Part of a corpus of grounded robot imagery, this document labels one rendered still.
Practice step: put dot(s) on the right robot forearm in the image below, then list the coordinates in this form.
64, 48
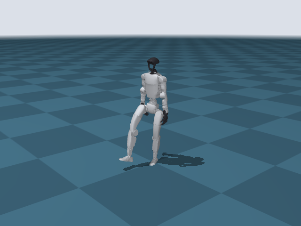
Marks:
142, 97

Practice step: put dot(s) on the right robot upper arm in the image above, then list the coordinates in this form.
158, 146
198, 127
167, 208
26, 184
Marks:
143, 83

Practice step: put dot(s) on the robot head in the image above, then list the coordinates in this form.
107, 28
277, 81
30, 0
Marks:
152, 61

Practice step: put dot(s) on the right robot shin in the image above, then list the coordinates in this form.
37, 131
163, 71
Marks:
130, 144

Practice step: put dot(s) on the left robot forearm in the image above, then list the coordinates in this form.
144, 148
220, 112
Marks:
164, 103

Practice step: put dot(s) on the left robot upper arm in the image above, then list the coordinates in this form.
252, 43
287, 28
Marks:
162, 80

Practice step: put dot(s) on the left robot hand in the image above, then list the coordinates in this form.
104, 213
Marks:
165, 117

